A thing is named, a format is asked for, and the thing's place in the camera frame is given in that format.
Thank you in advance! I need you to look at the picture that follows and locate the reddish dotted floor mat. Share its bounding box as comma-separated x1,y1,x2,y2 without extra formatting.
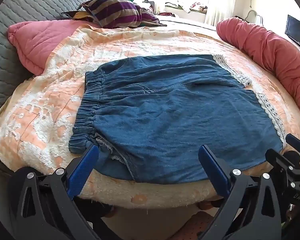
171,211,217,240

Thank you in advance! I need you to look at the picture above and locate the red rolled quilt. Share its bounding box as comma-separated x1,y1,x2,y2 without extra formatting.
216,17,300,133

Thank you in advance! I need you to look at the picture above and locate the pink quilted pillow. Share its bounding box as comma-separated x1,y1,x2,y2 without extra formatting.
7,20,98,77

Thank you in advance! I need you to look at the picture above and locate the blue denim pants lace trim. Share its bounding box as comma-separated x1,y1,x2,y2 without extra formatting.
69,54,283,183

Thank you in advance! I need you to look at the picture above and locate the black flat screen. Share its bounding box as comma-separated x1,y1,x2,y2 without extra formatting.
285,14,300,56

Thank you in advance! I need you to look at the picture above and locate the purple striped cloth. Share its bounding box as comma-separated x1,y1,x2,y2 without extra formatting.
61,0,167,29

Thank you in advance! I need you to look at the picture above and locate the grey wall cable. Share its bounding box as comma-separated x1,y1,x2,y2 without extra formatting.
247,9,263,24

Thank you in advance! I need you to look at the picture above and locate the white curtain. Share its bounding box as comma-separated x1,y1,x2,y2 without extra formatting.
204,0,237,27

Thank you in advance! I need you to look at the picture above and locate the pile of mixed clothes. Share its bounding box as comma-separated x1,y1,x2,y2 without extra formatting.
112,0,157,13

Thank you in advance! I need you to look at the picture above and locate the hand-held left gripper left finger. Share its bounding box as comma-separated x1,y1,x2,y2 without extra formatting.
9,144,120,240

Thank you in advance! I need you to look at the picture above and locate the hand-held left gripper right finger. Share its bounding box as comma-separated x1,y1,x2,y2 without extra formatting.
198,144,290,240

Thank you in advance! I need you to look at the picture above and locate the orange white fluffy blanket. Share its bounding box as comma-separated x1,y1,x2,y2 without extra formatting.
0,20,300,208

